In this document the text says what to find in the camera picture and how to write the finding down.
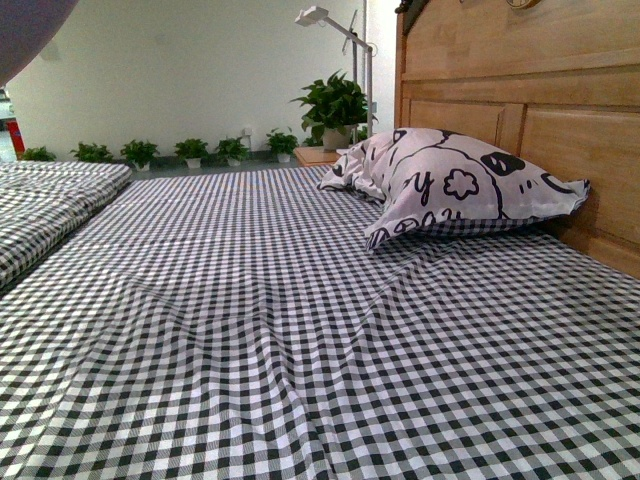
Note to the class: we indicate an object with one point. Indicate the far wooden bedside table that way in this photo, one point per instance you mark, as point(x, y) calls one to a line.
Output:
point(315, 156)

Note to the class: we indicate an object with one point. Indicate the small potted plant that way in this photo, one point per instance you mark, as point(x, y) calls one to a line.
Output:
point(92, 153)
point(38, 154)
point(191, 150)
point(140, 153)
point(232, 151)
point(282, 144)

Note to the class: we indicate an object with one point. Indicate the cartoon print white pillow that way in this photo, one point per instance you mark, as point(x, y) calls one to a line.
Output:
point(448, 184)

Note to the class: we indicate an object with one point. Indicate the black white checkered bed sheet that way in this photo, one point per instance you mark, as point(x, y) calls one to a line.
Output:
point(233, 326)

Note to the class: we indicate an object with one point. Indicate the large potted green plant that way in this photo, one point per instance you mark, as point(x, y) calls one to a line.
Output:
point(336, 106)

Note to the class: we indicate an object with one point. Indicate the white floor lamp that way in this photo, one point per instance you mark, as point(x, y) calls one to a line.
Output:
point(362, 56)

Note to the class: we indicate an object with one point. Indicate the folded checkered quilt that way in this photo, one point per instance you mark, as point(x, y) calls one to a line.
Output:
point(43, 201)

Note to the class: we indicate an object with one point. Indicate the wooden headboard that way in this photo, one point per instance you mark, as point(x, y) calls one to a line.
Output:
point(554, 82)

